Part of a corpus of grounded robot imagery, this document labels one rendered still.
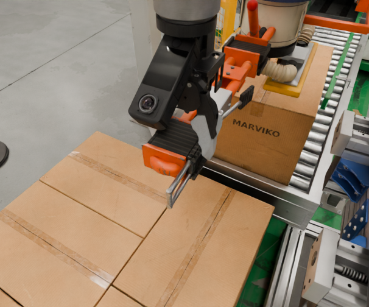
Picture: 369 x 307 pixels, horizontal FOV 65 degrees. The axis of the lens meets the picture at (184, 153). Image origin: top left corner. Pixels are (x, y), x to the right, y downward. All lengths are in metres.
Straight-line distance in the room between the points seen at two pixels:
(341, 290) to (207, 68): 0.52
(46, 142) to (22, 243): 1.36
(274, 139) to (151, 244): 0.63
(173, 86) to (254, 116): 0.85
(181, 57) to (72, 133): 2.25
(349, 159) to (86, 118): 2.14
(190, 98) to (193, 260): 0.83
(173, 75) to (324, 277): 0.51
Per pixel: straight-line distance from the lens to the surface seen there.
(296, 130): 1.16
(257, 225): 1.24
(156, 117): 0.33
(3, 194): 2.32
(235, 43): 0.75
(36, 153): 2.50
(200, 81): 0.37
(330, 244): 0.73
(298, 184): 1.43
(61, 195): 1.39
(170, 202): 0.41
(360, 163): 1.08
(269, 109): 1.13
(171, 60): 0.36
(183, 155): 0.43
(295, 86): 0.87
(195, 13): 0.33
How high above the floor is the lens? 1.58
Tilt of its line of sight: 45 degrees down
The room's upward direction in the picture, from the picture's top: straight up
